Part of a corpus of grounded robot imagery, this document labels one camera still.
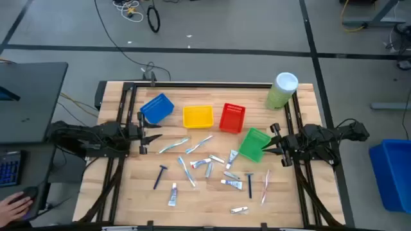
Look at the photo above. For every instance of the white wrapper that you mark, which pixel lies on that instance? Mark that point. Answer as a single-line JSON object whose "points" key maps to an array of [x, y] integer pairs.
{"points": [[200, 163]]}

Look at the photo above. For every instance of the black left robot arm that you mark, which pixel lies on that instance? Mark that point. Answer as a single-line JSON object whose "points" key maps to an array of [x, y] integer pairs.
{"points": [[102, 131]]}

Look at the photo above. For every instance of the dark grey desk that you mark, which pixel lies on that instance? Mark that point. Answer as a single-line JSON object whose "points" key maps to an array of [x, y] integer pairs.
{"points": [[32, 167]]}

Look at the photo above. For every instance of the person's hand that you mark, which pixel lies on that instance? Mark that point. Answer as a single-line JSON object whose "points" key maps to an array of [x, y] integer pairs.
{"points": [[14, 208]]}

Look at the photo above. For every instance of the yellow plastic basket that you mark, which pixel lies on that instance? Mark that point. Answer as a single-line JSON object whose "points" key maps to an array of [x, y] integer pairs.
{"points": [[198, 117]]}

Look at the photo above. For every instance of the red plastic basket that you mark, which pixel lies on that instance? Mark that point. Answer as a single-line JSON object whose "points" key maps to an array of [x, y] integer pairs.
{"points": [[232, 118]]}

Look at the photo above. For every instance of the grey metal desk foot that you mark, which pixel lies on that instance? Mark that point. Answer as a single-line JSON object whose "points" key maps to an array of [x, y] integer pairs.
{"points": [[390, 106]]}

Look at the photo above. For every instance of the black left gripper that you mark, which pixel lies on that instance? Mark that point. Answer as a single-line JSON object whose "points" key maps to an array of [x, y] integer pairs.
{"points": [[134, 132]]}

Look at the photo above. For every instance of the backlit black keyboard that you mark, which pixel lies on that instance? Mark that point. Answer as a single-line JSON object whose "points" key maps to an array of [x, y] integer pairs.
{"points": [[9, 168]]}

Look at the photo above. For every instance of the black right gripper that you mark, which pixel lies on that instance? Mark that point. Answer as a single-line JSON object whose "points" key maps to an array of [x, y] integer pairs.
{"points": [[290, 143]]}

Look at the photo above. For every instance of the black monitor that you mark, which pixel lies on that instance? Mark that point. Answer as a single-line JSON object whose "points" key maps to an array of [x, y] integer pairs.
{"points": [[8, 94]]}

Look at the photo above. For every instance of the grey desk leg frame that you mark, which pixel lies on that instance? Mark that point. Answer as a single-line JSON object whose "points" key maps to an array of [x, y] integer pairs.
{"points": [[379, 23]]}

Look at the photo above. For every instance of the green plastic basket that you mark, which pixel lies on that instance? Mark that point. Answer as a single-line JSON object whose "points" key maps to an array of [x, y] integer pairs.
{"points": [[253, 144]]}

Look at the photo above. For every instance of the blue toothbrush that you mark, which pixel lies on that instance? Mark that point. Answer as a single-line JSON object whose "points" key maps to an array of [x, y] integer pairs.
{"points": [[173, 145], [187, 171], [199, 144]]}

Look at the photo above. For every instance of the blue plastic basket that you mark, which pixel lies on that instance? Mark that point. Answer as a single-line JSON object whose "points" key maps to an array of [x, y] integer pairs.
{"points": [[157, 109]]}

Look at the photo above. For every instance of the green wipes canister white lid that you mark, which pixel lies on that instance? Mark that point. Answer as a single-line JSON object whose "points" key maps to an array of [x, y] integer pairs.
{"points": [[282, 91]]}

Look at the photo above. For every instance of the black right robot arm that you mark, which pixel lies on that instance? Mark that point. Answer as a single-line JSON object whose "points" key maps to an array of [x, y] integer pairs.
{"points": [[321, 136]]}

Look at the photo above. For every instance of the large blue plastic bin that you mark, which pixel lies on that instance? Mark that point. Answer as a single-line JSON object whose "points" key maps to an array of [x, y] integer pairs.
{"points": [[393, 173]]}

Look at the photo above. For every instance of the black computer mouse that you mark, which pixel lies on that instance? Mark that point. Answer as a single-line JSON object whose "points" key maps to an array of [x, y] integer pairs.
{"points": [[30, 192]]}

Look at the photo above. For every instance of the white blue toothpaste tube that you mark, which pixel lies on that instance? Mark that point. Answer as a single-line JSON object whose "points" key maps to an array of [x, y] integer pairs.
{"points": [[232, 158], [232, 184], [172, 195]]}

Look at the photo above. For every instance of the dark blue disposable razor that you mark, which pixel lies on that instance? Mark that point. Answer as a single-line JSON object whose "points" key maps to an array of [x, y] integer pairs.
{"points": [[249, 186], [159, 177]]}

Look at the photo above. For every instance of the black aluminium table frame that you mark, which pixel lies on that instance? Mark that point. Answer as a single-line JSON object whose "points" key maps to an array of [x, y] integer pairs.
{"points": [[208, 85]]}

